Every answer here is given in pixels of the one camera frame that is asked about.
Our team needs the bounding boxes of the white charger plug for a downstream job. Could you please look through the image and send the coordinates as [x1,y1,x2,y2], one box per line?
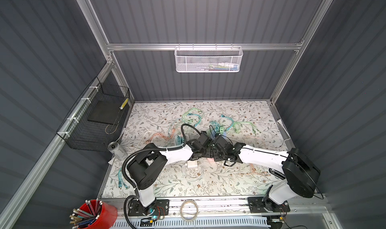
[187,161,198,169]

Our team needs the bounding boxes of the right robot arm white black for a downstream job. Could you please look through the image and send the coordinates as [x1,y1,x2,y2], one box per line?
[209,135,321,213]

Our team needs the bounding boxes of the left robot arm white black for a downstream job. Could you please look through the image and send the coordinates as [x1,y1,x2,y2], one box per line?
[121,124,213,208]

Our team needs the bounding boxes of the clear tape roll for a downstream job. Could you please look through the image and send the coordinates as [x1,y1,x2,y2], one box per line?
[180,200,199,222]

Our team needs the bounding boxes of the white energy drink can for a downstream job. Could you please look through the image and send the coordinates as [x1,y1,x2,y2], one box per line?
[108,142,128,161]

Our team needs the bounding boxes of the red pencil cup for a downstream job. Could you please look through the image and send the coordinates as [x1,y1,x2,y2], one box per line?
[69,199,118,229]

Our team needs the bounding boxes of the green cable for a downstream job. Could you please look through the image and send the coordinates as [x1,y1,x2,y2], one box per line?
[220,114,260,136]

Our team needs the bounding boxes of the teal cable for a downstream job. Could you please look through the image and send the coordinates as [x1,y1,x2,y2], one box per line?
[180,107,203,128]

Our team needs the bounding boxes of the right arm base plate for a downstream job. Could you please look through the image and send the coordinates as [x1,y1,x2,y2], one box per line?
[247,196,291,213]

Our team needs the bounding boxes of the white wire mesh basket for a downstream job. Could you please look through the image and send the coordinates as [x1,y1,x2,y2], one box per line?
[174,46,243,73]

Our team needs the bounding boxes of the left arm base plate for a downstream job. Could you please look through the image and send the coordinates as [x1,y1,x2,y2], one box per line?
[127,199,170,217]

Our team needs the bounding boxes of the black wire mesh basket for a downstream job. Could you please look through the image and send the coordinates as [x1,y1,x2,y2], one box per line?
[57,78,130,152]

